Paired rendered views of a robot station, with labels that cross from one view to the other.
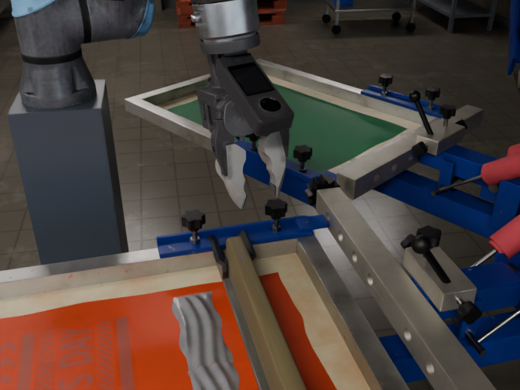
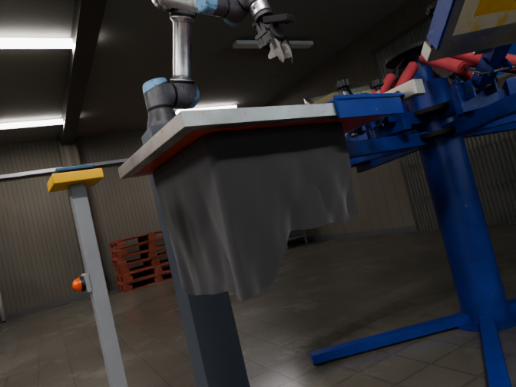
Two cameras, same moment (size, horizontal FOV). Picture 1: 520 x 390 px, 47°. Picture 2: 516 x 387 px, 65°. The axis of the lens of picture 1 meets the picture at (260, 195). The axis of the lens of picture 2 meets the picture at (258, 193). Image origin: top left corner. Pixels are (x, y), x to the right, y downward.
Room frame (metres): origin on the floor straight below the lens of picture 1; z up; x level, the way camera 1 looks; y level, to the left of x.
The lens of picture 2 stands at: (-0.64, 0.68, 0.72)
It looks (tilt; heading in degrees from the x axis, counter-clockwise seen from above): 3 degrees up; 341
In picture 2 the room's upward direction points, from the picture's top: 13 degrees counter-clockwise
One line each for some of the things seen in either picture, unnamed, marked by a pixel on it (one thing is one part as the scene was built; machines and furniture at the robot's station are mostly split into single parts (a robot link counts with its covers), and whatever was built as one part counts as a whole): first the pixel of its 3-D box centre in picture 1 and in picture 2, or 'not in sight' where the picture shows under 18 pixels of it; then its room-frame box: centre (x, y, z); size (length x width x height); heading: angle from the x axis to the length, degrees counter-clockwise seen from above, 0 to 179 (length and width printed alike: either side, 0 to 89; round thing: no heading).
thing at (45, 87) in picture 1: (55, 73); (162, 119); (1.18, 0.42, 1.25); 0.15 x 0.15 x 0.10
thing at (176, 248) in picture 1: (236, 246); not in sight; (0.95, 0.05, 0.98); 0.30 x 0.05 x 0.07; 105
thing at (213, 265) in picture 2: not in sight; (194, 226); (0.55, 0.49, 0.74); 0.45 x 0.03 x 0.43; 15
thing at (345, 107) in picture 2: not in sight; (365, 107); (0.41, -0.10, 0.98); 0.30 x 0.05 x 0.07; 105
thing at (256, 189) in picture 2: not in sight; (298, 200); (0.41, 0.21, 0.74); 0.46 x 0.04 x 0.42; 105
